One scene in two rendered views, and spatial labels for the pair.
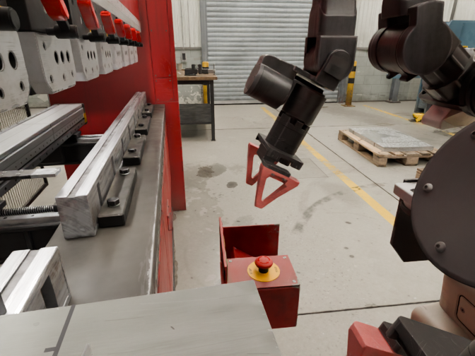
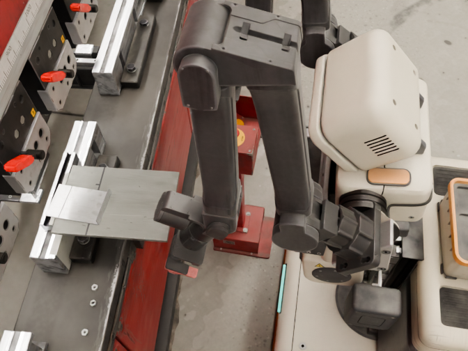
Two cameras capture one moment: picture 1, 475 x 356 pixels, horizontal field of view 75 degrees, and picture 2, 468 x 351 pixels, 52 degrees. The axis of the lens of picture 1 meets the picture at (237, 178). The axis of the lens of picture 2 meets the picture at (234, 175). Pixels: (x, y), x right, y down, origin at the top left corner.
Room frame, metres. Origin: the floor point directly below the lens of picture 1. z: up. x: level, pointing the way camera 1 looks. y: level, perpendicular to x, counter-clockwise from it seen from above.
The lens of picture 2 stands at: (-0.27, -0.35, 1.96)
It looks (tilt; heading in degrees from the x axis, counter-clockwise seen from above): 58 degrees down; 20
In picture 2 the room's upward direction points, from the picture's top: 3 degrees counter-clockwise
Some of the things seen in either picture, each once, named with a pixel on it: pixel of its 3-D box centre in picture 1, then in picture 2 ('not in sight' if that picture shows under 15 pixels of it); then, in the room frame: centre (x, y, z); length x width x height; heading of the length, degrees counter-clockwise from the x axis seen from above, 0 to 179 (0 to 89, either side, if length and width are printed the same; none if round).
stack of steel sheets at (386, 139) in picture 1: (386, 138); not in sight; (3.95, -1.95, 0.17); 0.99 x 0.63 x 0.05; 5
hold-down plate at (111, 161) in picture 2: not in sight; (96, 205); (0.18, 0.19, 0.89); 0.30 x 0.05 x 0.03; 12
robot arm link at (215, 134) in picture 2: not in sight; (216, 147); (0.10, -0.19, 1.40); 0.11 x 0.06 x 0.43; 7
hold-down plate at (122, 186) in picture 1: (121, 192); (139, 49); (0.73, 0.30, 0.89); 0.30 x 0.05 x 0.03; 12
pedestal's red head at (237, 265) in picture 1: (255, 268); (232, 131); (0.60, -0.04, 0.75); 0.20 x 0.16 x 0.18; 6
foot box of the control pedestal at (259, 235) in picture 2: not in sight; (244, 228); (0.61, -0.07, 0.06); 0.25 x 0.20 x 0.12; 96
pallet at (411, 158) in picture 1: (384, 145); not in sight; (3.95, -1.95, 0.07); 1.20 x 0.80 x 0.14; 5
